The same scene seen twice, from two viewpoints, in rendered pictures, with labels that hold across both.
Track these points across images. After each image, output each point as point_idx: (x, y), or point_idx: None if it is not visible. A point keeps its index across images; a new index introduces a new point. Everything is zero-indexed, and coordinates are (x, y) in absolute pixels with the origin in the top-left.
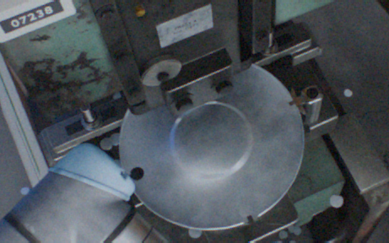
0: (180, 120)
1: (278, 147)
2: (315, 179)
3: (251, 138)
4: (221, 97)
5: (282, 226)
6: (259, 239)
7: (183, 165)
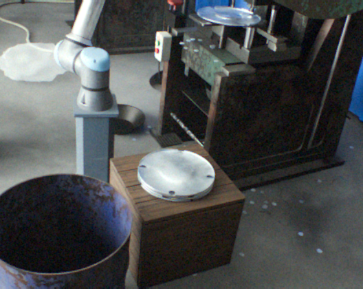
0: (234, 12)
1: (228, 22)
2: (224, 58)
3: (230, 19)
4: (245, 18)
5: (200, 21)
6: (195, 19)
7: (218, 12)
